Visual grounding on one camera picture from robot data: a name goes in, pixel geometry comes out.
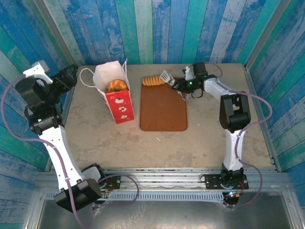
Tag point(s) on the aluminium frame post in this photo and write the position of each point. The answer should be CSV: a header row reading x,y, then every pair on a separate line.
x,y
267,31
55,31

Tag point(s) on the brown tray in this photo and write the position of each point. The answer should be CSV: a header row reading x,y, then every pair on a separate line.
x,y
162,107

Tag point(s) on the aluminium mounting rail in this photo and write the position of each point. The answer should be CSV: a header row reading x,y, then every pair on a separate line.
x,y
162,179

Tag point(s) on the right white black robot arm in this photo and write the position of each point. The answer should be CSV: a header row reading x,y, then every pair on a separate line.
x,y
233,150

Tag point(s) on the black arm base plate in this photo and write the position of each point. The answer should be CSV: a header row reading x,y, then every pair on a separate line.
x,y
212,182
114,182

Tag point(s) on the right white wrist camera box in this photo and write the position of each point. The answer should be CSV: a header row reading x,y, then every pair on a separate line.
x,y
188,74

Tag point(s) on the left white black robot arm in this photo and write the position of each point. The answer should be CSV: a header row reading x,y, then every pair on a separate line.
x,y
57,152

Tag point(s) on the red white paper bag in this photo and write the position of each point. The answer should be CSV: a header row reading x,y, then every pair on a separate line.
x,y
119,109

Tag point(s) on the long braided fake bread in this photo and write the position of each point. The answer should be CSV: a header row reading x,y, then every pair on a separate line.
x,y
152,80

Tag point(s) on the small electronics board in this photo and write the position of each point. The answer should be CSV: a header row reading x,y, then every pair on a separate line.
x,y
232,194
102,192

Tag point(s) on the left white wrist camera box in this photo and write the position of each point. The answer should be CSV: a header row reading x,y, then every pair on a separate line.
x,y
35,70

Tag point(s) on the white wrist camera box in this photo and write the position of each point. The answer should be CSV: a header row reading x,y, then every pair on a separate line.
x,y
188,74
35,70

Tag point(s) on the steel bench plate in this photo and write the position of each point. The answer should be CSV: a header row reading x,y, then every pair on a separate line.
x,y
166,214

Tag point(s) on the metal tongs with white tips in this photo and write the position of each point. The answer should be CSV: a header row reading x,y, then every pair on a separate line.
x,y
170,80

